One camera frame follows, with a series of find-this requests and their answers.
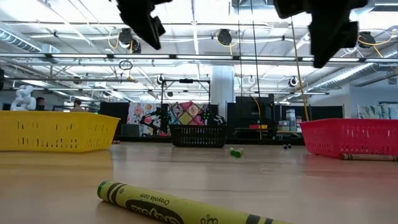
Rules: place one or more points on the black cabinet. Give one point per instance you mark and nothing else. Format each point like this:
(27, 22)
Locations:
(248, 112)

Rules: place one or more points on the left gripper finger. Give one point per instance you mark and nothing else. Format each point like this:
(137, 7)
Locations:
(149, 31)

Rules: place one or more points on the teal patterned wall picture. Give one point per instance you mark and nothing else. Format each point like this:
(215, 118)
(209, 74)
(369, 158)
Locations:
(377, 111)

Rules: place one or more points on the ceiling light strip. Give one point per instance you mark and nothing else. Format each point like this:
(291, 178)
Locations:
(140, 56)

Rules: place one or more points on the red plastic basket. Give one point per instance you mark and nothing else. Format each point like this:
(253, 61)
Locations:
(348, 137)

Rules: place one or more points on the person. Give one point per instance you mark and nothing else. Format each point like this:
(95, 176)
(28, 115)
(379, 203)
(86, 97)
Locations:
(77, 106)
(40, 104)

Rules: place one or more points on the black distant robot arm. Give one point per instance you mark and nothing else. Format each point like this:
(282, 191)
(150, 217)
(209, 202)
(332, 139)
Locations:
(214, 119)
(155, 121)

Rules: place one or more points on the white bulbous sculpture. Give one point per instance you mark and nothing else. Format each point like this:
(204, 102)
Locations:
(23, 98)

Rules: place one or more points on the stacked storage boxes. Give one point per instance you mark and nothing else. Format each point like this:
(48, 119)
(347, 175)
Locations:
(290, 119)

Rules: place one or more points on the black gantry frame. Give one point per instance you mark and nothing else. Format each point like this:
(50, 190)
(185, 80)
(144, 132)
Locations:
(186, 81)

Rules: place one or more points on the colourful patchwork panel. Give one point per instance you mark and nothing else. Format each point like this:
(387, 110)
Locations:
(186, 116)

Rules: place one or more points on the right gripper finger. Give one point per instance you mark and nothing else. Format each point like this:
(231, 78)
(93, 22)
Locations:
(332, 37)

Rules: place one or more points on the black aluminium table frame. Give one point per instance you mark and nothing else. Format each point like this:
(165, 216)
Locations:
(264, 141)

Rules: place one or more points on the black plastic basket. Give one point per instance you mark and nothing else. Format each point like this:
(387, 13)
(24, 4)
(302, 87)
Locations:
(199, 137)

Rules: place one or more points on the yellow plastic basket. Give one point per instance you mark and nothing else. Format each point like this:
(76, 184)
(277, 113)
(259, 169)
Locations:
(56, 130)

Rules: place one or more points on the white column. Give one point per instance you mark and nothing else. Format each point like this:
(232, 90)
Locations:
(223, 90)

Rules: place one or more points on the silver ventilation duct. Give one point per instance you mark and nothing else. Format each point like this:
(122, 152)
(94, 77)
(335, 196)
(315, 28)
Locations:
(348, 74)

